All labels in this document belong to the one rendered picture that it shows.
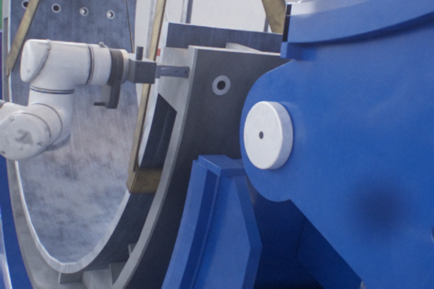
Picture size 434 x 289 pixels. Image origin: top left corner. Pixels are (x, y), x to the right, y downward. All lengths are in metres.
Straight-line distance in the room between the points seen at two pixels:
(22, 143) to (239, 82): 0.54
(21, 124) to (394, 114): 0.63
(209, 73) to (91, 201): 1.73
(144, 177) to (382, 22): 0.93
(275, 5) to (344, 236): 1.11
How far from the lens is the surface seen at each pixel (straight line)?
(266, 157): 1.19
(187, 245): 1.49
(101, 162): 3.29
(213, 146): 1.51
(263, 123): 1.20
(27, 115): 1.17
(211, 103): 1.45
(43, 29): 3.52
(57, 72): 1.29
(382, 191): 1.01
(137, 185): 1.72
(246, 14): 10.39
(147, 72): 1.33
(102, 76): 1.32
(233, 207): 1.36
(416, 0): 0.93
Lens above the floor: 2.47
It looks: 10 degrees down
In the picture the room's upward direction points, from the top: 8 degrees clockwise
